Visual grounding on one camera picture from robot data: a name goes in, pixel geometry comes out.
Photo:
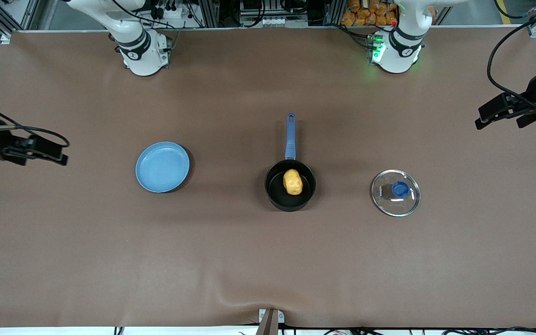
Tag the glass lid with blue knob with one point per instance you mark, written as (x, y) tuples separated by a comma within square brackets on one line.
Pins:
[(400, 188)]

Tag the yellow potato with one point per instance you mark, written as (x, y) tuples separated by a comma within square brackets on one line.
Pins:
[(293, 182)]

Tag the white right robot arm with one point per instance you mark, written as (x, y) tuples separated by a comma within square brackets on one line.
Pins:
[(142, 65)]

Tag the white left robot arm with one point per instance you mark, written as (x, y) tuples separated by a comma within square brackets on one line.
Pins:
[(398, 60)]

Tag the blue plate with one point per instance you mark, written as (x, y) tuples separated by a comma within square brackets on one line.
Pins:
[(161, 167)]

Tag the pile of orange bread rolls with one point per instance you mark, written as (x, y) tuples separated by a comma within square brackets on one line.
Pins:
[(361, 17)]

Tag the white power strip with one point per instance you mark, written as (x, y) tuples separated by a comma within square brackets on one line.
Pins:
[(170, 13)]

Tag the grey electronics box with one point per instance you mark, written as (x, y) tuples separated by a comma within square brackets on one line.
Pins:
[(272, 21)]

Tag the brown table mat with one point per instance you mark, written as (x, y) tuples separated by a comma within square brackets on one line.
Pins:
[(268, 260)]

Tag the metal table clamp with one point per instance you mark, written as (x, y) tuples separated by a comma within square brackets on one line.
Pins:
[(270, 323)]

